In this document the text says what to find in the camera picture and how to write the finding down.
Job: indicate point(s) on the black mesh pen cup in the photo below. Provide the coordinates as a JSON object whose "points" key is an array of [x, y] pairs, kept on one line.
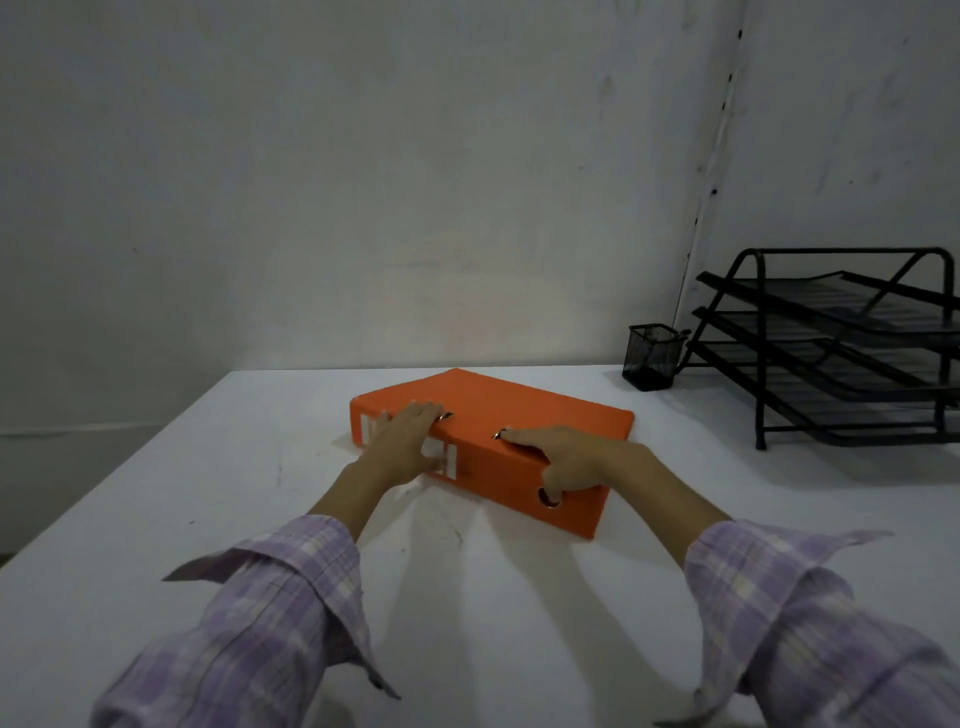
{"points": [[654, 358]]}

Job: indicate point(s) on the person's right hand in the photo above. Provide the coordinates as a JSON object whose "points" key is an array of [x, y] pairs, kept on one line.
{"points": [[577, 461]]}

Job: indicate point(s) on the black mesh letter tray rack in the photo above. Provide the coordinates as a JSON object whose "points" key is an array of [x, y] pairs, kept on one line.
{"points": [[840, 352]]}

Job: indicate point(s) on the person's right forearm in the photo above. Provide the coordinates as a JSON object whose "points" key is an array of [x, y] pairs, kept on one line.
{"points": [[765, 600]]}

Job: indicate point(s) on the person's left fingers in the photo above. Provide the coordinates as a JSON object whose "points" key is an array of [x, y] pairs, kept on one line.
{"points": [[420, 415]]}

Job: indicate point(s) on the person's right thumb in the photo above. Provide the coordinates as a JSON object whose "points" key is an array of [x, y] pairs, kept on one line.
{"points": [[553, 474]]}

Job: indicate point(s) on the person's left hand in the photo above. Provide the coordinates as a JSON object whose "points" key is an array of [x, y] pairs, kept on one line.
{"points": [[397, 448]]}

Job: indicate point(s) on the person's left forearm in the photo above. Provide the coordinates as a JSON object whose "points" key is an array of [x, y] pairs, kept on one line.
{"points": [[247, 600]]}

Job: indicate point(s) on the orange lever arch binder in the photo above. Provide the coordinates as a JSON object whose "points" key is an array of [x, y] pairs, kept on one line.
{"points": [[517, 420]]}

